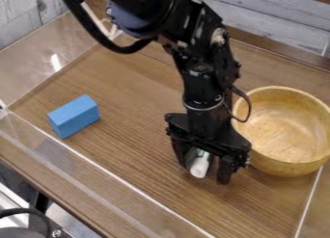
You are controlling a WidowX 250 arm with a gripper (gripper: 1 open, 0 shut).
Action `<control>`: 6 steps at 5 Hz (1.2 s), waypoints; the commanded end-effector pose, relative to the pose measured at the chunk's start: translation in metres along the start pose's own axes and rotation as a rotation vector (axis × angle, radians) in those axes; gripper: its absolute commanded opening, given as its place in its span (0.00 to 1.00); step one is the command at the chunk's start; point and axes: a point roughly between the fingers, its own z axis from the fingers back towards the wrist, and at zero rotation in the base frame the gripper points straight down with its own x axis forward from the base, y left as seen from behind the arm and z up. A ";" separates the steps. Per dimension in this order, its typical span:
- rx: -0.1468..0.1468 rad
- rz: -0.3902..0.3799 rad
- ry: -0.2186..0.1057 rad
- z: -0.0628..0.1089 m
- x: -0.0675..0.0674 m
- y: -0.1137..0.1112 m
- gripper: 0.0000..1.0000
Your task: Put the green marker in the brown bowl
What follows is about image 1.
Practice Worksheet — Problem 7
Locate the blue foam block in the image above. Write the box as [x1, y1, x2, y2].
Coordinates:
[48, 94, 101, 139]

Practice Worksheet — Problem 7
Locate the green white dry-erase marker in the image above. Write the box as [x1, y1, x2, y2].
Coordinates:
[190, 149, 211, 178]

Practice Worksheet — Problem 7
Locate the black cable loop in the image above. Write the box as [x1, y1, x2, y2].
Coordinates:
[0, 206, 47, 238]

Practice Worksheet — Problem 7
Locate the brown wooden bowl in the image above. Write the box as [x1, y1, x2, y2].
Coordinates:
[233, 86, 330, 177]

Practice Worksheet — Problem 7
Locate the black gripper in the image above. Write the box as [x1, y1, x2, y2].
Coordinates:
[165, 101, 253, 186]

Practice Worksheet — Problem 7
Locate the clear acrylic tray wall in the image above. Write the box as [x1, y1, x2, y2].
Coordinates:
[0, 0, 330, 238]

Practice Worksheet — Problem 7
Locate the black metal bracket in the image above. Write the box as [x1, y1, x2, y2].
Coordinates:
[28, 214, 74, 238]

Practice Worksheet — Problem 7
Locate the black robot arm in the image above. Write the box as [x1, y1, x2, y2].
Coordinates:
[62, 0, 251, 184]

